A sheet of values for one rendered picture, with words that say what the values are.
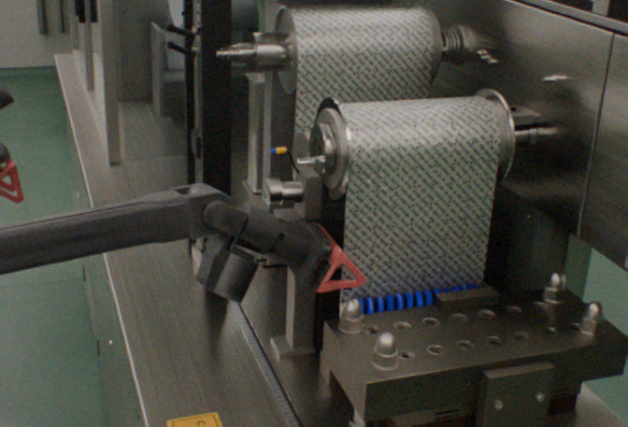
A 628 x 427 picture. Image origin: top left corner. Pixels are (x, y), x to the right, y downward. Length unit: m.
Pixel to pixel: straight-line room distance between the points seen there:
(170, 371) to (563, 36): 0.77
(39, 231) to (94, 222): 0.07
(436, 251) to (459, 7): 0.48
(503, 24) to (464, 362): 0.56
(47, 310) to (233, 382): 2.12
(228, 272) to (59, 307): 2.29
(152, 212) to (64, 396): 1.86
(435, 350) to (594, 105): 0.40
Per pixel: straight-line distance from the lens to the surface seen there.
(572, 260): 1.62
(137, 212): 1.08
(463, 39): 1.52
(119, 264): 1.67
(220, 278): 1.14
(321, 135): 1.20
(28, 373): 3.04
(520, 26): 1.38
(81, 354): 3.09
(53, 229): 1.06
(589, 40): 1.24
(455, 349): 1.18
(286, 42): 1.40
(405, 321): 1.23
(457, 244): 1.30
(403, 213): 1.23
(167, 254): 1.70
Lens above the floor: 1.65
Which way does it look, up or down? 22 degrees down
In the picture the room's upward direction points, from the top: 2 degrees clockwise
